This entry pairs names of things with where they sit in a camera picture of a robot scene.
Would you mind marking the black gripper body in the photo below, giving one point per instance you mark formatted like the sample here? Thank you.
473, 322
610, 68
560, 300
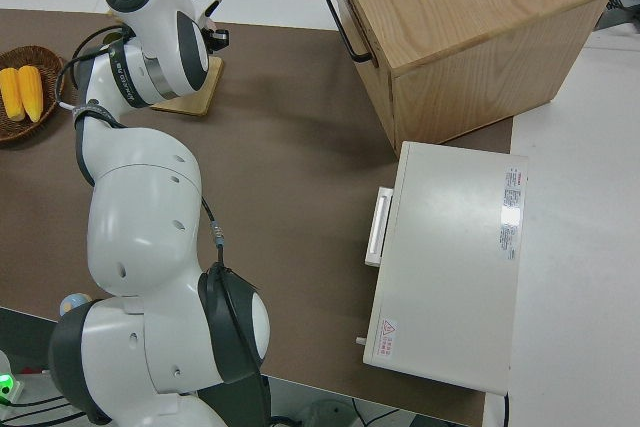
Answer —
219, 40

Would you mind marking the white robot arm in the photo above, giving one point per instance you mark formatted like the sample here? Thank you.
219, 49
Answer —
140, 207

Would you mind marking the wooden mug tree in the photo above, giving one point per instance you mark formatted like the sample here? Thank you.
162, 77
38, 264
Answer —
200, 97

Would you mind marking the brown table mat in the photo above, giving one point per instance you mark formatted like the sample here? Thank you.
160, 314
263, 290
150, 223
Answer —
300, 147

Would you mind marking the round wicker basket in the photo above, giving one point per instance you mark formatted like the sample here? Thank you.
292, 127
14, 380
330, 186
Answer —
50, 63

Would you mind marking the yellow corn cob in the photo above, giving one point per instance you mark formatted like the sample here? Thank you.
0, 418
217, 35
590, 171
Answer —
31, 92
10, 92

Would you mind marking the white toaster oven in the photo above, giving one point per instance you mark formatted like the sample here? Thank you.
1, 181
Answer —
450, 272

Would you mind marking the red warning sticker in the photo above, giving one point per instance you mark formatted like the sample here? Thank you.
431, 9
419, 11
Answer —
388, 329

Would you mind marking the white text label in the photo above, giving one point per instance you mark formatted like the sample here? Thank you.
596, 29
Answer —
510, 217

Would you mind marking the grey round stand base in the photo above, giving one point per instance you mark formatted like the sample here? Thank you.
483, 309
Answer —
325, 414

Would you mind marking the white box with green light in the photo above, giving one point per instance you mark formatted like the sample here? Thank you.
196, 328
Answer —
7, 382

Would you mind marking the black round pedestal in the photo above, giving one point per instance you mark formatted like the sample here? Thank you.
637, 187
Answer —
265, 402

